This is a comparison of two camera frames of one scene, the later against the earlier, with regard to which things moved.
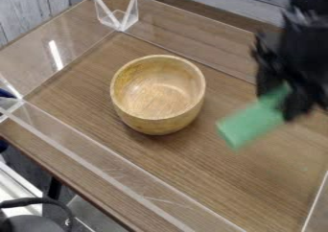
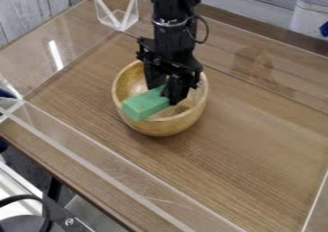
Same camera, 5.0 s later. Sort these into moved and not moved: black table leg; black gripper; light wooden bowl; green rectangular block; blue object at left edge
Moved: black gripper; green rectangular block
Not moved: black table leg; light wooden bowl; blue object at left edge
